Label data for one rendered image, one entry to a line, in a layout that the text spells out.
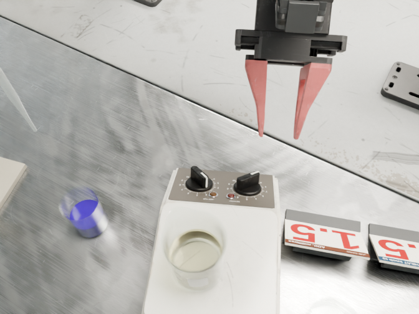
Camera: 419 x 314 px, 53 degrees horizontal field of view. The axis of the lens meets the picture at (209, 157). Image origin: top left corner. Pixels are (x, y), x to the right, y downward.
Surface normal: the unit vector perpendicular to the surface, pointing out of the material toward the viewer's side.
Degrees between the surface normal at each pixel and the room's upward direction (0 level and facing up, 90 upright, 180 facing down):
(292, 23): 77
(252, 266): 0
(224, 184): 30
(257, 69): 62
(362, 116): 0
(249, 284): 0
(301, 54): 41
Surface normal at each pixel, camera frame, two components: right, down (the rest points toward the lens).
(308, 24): -0.11, 0.70
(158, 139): -0.02, -0.54
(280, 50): -0.07, 0.15
